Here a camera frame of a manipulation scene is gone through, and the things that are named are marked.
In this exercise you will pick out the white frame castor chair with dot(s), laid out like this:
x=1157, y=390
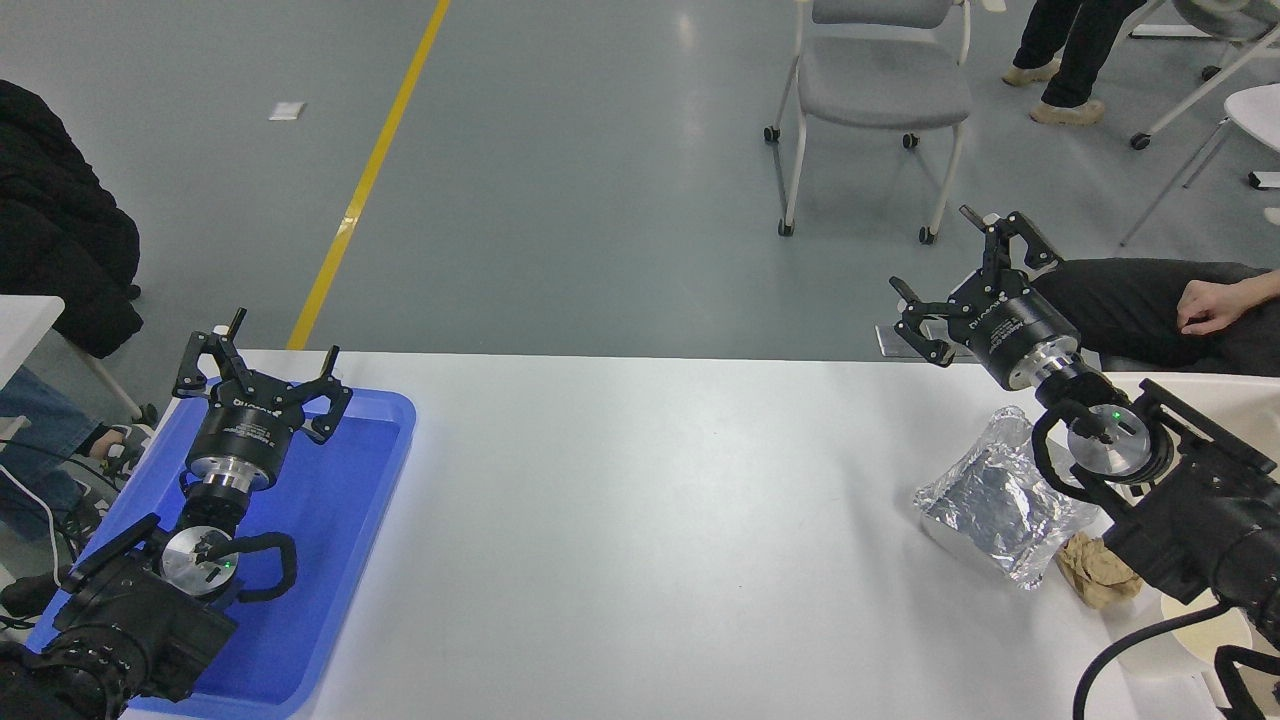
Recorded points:
x=1215, y=75

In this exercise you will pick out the blue plastic tray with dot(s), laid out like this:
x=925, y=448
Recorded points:
x=340, y=520

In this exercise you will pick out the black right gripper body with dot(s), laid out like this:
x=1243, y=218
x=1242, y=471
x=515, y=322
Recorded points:
x=1015, y=325

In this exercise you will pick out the person's forearm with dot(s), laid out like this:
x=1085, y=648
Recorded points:
x=1268, y=288

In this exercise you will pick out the white round seat chair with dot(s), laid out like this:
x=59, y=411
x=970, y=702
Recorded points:
x=1255, y=110

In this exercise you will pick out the seated person beside bin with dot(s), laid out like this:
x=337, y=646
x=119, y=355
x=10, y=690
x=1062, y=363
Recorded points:
x=1130, y=300

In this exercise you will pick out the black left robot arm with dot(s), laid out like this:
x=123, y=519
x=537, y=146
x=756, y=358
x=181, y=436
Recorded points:
x=130, y=620

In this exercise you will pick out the person's hand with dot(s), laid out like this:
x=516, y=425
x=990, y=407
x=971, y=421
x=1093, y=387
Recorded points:
x=1215, y=305

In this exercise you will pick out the small white side table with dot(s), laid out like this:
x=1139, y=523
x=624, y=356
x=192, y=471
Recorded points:
x=25, y=325

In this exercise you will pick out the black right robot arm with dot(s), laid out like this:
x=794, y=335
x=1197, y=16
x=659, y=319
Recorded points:
x=1200, y=520

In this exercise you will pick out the large pale bin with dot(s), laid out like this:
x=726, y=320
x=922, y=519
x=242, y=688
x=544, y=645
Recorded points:
x=1250, y=400

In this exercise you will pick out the metal floor plate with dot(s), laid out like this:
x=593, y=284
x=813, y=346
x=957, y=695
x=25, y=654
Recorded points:
x=888, y=343

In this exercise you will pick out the crumpled tan paper ball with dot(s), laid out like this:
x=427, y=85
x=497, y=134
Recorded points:
x=1095, y=578

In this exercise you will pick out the white paper cup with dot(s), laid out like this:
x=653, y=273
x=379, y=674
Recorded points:
x=1215, y=640

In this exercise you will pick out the crumpled silver foil tray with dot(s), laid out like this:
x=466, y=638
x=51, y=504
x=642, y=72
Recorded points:
x=990, y=500

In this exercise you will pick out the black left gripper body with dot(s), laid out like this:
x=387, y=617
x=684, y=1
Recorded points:
x=245, y=430

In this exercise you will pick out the grey office chair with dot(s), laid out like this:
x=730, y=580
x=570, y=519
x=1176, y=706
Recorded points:
x=880, y=85

